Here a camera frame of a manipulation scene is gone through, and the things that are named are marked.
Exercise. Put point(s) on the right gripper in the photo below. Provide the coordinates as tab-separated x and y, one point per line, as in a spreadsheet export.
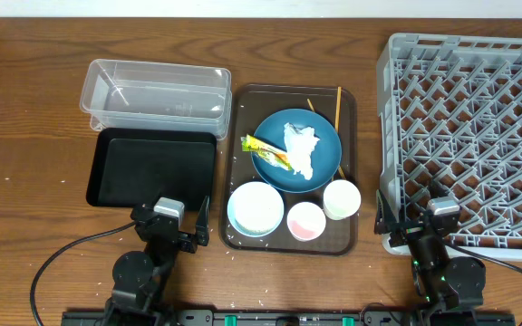
387	222

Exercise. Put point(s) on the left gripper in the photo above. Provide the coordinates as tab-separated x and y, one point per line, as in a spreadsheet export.
190	245

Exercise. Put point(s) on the white green cup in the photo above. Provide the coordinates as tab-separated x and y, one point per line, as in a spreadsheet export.
341	199

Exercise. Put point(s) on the light blue rice bowl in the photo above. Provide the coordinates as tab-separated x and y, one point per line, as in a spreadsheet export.
255	209

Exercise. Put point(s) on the pink cup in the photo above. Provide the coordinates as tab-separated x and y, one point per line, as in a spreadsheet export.
306	221

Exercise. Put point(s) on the yellow green snack wrapper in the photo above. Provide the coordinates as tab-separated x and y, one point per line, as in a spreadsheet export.
270	154

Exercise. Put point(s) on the blue plate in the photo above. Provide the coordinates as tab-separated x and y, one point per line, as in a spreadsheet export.
325	159

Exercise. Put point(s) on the white napkin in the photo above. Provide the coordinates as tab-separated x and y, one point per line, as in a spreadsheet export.
299	145

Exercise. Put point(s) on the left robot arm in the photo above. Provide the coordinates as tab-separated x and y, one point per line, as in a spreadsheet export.
141	276

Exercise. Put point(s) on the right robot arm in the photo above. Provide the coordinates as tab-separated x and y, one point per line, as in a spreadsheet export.
453	287

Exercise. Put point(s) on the grey dishwasher rack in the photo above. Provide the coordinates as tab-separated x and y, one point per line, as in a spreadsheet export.
451	114

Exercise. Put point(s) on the black plastic tray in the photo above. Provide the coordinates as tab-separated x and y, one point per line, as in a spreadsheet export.
138	166

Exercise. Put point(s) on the brown serving tray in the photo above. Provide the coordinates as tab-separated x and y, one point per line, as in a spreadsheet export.
262	111

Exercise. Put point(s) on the wooden chopstick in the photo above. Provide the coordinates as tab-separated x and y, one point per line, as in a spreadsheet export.
338	109
339	170

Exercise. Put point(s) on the clear plastic bin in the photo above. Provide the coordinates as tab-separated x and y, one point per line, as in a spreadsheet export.
155	95

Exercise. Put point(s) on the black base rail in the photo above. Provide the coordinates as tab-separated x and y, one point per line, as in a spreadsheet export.
210	318

